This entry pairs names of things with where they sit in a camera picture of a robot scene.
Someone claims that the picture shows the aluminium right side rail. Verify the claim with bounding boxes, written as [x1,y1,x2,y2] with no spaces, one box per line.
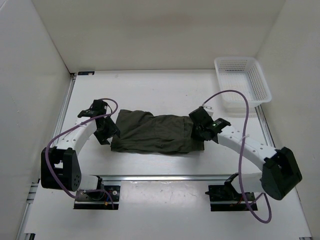
[255,105,275,147]

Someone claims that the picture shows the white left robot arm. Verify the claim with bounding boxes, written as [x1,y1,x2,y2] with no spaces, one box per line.
[40,116,120,200]

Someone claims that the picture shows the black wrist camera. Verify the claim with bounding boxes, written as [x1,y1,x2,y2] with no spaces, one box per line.
[89,99,108,117]
[189,106,214,127]

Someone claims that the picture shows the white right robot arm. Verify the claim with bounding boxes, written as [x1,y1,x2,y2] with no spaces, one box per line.
[191,116,303,201]

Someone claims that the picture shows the aluminium left side rail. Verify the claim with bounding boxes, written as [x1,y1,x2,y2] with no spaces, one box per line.
[15,72,78,240]

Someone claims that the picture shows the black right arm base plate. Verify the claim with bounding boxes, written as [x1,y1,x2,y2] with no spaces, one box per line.
[205,185,249,212]

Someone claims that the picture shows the white perforated plastic basket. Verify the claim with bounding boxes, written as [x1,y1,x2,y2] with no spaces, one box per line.
[214,56,272,108]

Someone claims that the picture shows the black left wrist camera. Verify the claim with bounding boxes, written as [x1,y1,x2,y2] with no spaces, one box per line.
[89,99,108,117]

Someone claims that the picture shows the aluminium front table rail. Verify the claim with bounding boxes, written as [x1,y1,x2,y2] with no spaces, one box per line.
[37,174,251,185]

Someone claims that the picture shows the olive green shorts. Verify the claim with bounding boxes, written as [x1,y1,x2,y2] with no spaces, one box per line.
[110,109,205,155]

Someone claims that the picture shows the blue corner label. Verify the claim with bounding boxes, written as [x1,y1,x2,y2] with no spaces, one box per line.
[77,71,95,76]

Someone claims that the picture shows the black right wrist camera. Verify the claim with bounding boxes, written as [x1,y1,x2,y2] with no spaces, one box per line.
[189,106,214,127]

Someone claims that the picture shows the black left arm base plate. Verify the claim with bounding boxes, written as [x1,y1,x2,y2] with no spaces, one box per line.
[73,185,121,211]

